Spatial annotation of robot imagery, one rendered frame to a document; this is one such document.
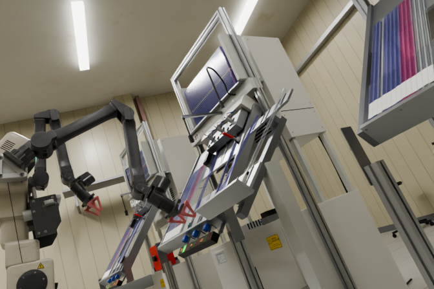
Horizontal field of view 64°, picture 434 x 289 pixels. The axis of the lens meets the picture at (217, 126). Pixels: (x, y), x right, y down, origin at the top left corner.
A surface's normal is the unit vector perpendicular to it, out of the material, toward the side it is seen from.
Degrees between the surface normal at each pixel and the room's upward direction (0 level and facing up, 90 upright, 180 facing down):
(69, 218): 90
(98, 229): 90
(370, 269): 90
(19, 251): 90
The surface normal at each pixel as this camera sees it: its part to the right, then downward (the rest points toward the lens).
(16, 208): 0.42, -0.46
